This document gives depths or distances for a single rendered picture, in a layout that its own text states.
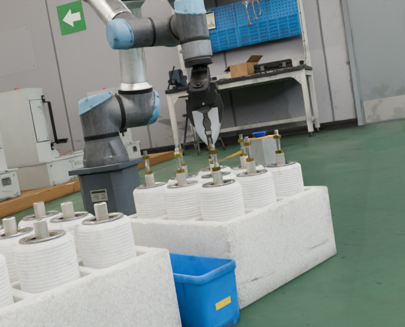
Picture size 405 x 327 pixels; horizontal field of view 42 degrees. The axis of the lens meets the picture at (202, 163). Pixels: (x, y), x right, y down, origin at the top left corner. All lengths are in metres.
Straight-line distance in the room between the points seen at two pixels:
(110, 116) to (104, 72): 5.60
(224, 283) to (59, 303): 0.33
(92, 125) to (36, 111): 2.27
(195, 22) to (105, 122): 0.54
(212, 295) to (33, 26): 7.13
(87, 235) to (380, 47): 5.66
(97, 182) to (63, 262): 0.84
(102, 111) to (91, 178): 0.21
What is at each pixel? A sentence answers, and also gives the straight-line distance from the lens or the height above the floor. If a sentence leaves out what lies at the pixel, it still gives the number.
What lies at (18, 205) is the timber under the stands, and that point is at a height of 0.04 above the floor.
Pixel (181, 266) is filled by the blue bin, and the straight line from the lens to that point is 1.15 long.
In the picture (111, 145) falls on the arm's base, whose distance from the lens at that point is 1.70.
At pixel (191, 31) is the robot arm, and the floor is 0.61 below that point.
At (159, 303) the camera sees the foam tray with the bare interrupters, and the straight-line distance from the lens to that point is 0.96.
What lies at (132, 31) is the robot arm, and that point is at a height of 0.64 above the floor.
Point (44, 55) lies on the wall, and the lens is 7.81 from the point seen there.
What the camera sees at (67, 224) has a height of 0.25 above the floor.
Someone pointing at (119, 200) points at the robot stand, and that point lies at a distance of 1.67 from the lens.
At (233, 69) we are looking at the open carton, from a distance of 6.12.
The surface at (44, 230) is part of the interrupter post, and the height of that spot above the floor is 0.26.
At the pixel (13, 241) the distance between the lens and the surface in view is 0.96.
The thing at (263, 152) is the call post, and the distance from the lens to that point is 1.54.
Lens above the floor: 0.41
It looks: 5 degrees down
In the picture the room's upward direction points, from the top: 9 degrees counter-clockwise
